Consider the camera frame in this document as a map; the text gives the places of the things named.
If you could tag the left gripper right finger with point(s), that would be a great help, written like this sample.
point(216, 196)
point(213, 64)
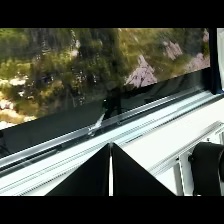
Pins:
point(133, 178)

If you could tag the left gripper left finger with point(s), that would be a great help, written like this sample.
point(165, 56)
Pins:
point(90, 176)

